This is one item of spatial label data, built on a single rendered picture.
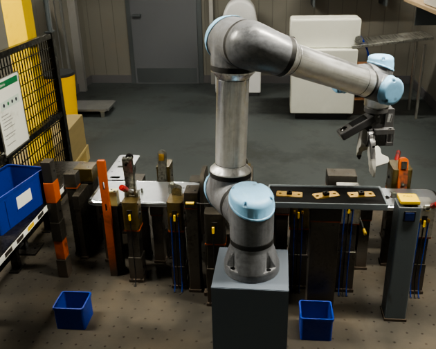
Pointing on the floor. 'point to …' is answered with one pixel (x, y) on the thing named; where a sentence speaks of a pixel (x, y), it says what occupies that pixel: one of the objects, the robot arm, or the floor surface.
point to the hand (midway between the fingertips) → (363, 168)
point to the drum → (69, 91)
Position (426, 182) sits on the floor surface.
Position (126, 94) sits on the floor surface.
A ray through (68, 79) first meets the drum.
